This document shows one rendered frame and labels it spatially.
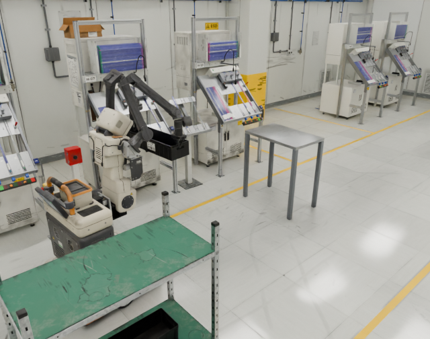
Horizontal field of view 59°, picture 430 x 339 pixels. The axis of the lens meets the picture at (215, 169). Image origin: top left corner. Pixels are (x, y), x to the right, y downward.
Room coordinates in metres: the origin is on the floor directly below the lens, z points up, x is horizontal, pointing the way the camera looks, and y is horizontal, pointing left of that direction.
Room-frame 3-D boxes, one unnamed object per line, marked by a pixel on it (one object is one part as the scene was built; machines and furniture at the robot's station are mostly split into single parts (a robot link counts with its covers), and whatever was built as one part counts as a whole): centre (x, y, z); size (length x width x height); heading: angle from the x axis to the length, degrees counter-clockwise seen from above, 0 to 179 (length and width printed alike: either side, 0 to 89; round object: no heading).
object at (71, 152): (3.44, 1.38, 0.39); 0.24 x 0.24 x 0.78; 41
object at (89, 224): (2.32, 0.93, 0.59); 0.55 x 0.34 x 0.83; 46
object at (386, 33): (8.51, -3.71, 0.95); 1.36 x 0.82 x 1.90; 41
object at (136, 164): (2.59, 0.66, 0.99); 0.28 x 0.16 x 0.22; 46
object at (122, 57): (4.21, 1.02, 1.52); 0.51 x 0.13 x 0.27; 131
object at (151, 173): (4.26, 1.14, 0.31); 0.70 x 0.65 x 0.62; 131
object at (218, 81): (5.09, -0.08, 0.65); 1.01 x 0.73 x 1.29; 41
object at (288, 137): (3.82, -0.72, 0.40); 0.70 x 0.45 x 0.80; 40
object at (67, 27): (4.36, 1.30, 1.82); 0.68 x 0.30 x 0.20; 131
